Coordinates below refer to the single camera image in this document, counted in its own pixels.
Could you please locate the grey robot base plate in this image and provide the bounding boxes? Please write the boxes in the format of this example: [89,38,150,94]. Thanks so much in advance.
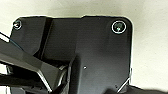
[6,14,135,94]

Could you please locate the thin blue cable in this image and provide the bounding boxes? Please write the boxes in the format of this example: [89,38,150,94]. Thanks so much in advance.
[0,32,25,52]

